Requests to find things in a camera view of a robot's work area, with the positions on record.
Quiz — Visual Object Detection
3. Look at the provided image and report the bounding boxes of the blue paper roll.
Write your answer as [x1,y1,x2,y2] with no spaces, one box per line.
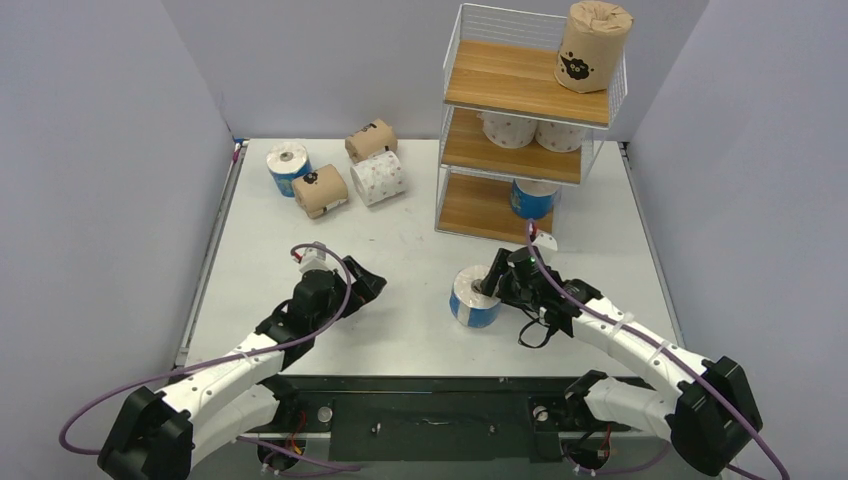
[266,141,312,198]
[449,265,501,329]
[510,179,560,219]

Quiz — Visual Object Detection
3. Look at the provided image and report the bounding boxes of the brown paper roll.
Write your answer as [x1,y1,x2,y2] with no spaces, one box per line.
[345,119,398,164]
[554,1,634,93]
[292,165,349,219]

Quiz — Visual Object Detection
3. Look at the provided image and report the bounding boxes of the floral white paper roll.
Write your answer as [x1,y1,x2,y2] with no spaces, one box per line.
[478,112,537,149]
[535,121,587,153]
[350,150,409,207]

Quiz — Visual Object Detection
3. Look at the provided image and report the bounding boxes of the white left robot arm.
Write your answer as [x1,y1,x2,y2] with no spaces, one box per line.
[97,256,387,479]

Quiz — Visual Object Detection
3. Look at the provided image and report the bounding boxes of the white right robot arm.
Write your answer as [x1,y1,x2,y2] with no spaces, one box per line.
[471,246,763,476]

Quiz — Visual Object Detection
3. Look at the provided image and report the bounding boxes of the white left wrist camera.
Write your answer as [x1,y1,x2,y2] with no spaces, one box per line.
[293,242,332,274]

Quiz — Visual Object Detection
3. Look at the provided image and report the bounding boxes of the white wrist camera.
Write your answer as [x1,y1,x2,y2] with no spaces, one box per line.
[530,230,559,260]
[293,242,332,274]

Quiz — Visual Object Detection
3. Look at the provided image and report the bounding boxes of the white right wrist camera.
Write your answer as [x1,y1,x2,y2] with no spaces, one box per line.
[530,230,559,260]

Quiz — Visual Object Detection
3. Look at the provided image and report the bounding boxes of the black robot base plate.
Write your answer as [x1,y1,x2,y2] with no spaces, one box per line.
[231,374,631,465]

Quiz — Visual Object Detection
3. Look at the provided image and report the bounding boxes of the white wire wooden shelf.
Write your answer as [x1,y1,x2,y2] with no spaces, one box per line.
[435,3,628,243]

